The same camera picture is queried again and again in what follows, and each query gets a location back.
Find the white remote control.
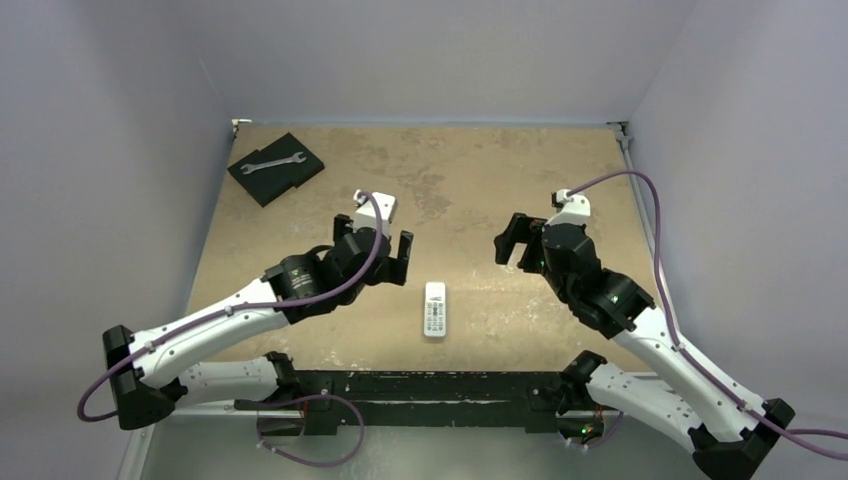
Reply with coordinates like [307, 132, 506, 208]
[423, 281, 447, 339]

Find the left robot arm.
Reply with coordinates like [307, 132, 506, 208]
[102, 214, 414, 431]

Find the black foam pad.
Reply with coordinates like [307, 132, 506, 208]
[228, 133, 325, 207]

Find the silver open-end wrench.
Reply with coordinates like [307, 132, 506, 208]
[240, 152, 307, 175]

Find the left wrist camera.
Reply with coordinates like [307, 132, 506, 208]
[352, 190, 398, 238]

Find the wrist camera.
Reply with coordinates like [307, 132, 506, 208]
[352, 190, 398, 238]
[545, 189, 591, 226]

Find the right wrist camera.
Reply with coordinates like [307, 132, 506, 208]
[545, 189, 591, 226]

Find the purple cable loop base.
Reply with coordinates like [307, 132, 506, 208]
[255, 393, 366, 468]

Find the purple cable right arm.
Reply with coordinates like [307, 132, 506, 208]
[566, 169, 848, 460]

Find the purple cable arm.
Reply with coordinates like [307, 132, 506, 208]
[566, 169, 848, 460]
[76, 190, 386, 423]

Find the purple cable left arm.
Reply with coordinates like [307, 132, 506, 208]
[76, 190, 386, 423]

